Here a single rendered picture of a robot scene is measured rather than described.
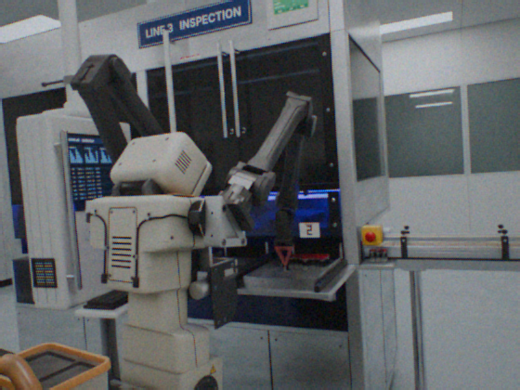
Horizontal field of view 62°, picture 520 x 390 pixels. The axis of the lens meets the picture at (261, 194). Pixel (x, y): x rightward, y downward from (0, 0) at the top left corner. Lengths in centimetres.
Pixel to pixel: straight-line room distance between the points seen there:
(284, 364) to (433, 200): 463
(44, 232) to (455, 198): 536
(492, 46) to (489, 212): 211
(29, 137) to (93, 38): 79
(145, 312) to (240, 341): 100
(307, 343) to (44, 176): 125
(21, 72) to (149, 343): 199
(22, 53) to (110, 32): 64
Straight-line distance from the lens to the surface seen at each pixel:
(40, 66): 271
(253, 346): 204
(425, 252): 183
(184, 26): 211
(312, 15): 184
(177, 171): 105
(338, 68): 177
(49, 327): 284
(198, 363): 114
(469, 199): 632
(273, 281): 148
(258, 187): 104
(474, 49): 644
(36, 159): 183
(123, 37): 232
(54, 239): 180
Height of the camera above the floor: 127
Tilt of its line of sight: 3 degrees down
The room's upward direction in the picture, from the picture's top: 4 degrees counter-clockwise
